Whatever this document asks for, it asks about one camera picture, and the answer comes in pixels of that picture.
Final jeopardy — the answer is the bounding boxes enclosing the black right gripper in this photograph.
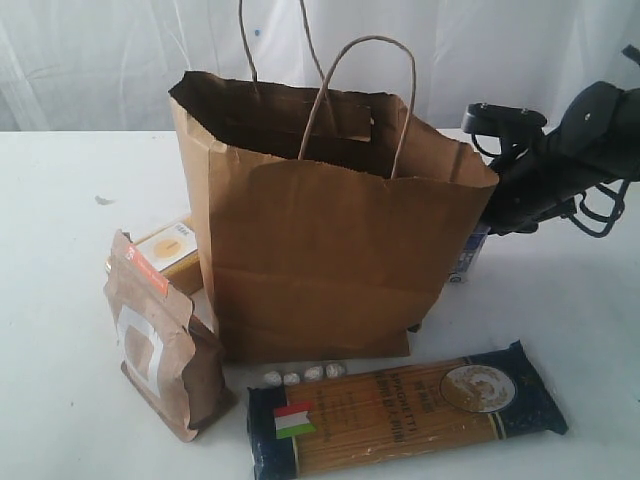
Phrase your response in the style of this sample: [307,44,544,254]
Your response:
[481,127,600,235]

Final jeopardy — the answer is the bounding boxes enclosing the brown paper shopping bag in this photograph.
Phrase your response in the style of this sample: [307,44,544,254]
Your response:
[169,70,498,363]

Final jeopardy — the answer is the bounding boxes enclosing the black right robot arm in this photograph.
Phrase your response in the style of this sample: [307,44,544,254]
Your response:
[481,81,639,238]

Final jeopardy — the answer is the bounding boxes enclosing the blue white milk carton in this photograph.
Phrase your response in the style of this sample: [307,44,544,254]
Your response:
[448,224,490,283]

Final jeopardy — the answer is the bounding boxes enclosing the blister pack of white pills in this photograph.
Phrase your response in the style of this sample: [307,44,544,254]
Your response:
[262,362,347,387]

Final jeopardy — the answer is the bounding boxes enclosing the spaghetti package dark blue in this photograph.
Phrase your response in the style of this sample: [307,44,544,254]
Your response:
[247,342,568,479]

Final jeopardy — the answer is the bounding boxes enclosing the yellow millet grain pack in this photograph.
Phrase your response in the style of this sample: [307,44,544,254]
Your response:
[134,216,203,295]

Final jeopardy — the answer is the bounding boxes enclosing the brown kraft pouch white label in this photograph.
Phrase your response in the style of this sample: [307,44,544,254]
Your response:
[104,230,235,442]

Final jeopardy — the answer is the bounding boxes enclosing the white backdrop sheet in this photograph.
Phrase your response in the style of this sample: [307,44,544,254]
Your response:
[1,1,639,131]

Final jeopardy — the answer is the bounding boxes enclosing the black cable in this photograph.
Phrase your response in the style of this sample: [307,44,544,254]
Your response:
[469,44,640,239]

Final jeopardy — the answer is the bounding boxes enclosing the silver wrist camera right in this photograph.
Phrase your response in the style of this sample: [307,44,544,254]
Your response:
[461,102,547,137]

